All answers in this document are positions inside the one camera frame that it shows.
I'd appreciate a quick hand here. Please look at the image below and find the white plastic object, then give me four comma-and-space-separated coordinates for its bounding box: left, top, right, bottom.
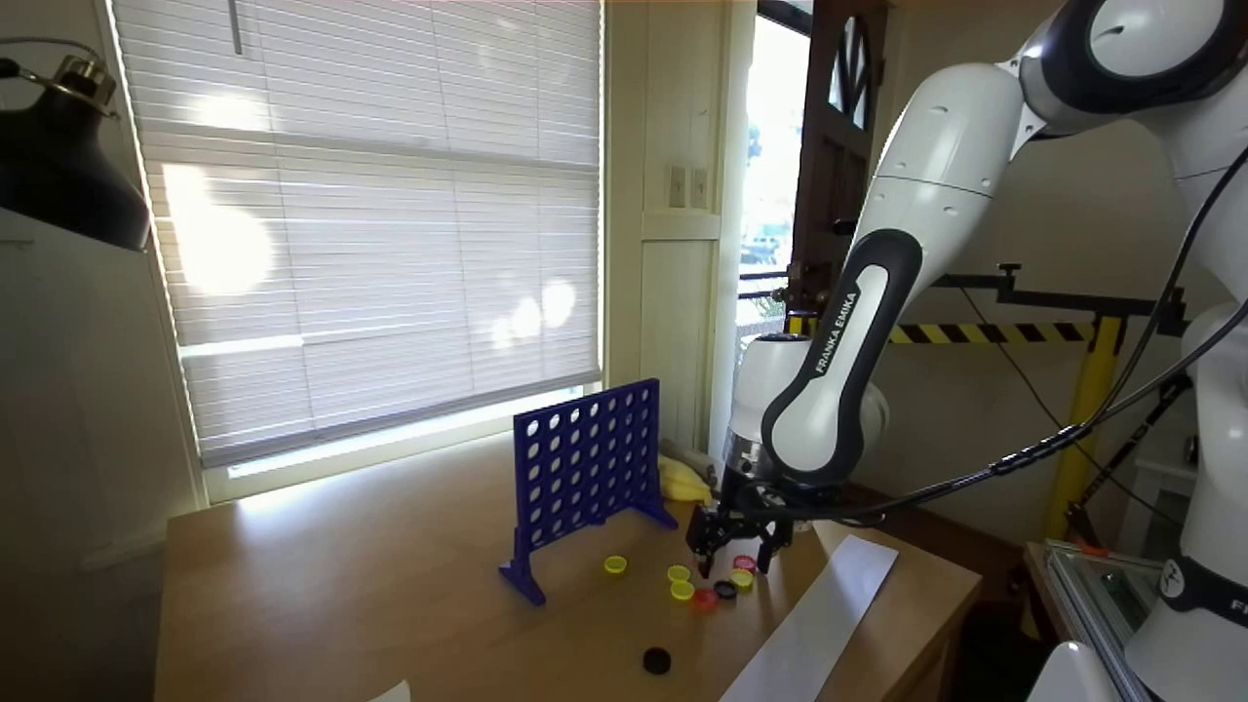
1024, 637, 1137, 702

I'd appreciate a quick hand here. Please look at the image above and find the blue connect four grid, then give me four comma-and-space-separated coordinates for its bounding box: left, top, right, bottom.
498, 373, 681, 609

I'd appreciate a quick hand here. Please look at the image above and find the beige wall switch plate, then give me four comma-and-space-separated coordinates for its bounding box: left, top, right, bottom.
668, 163, 713, 214

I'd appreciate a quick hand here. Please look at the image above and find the black floor lamp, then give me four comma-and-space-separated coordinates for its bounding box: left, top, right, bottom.
0, 36, 152, 254

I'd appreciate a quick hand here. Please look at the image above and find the black clamp rod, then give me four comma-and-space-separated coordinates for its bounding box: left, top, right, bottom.
738, 260, 1192, 340

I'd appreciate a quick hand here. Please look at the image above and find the yellow black striped barrier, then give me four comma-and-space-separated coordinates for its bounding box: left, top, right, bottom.
885, 317, 1132, 536

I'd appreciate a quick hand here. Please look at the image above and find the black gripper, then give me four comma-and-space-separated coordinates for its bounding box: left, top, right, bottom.
681, 469, 798, 586

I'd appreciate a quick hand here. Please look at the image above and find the white paper strip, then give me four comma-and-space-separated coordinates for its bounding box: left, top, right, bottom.
717, 522, 902, 702

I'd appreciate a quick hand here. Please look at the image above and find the flat panel with green print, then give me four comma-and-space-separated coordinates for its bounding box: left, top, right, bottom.
1024, 533, 1177, 655

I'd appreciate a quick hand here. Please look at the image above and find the dark brown wooden door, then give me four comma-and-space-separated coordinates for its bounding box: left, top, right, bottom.
787, 0, 895, 297

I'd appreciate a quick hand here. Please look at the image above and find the white window blind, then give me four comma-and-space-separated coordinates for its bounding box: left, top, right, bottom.
109, 0, 608, 458

